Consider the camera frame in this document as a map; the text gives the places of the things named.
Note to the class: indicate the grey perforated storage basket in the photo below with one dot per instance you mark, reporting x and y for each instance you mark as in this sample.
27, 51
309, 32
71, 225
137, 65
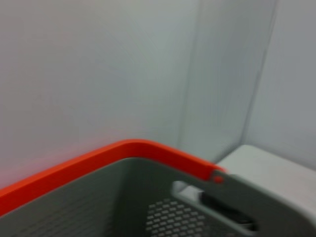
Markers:
98, 202

